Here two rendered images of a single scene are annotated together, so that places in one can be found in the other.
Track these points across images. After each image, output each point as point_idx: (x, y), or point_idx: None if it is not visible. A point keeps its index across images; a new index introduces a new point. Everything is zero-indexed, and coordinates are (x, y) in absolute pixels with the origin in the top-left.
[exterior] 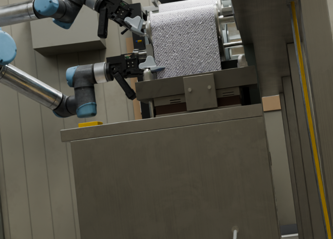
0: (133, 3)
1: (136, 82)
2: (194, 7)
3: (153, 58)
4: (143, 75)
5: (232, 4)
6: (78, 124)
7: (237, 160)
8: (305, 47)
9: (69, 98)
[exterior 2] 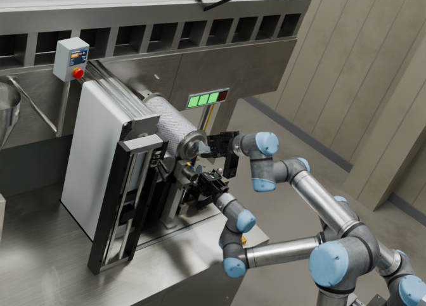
0: (165, 137)
1: (228, 180)
2: (173, 107)
3: (192, 166)
4: (222, 173)
5: (245, 97)
6: (246, 240)
7: None
8: (231, 102)
9: (241, 244)
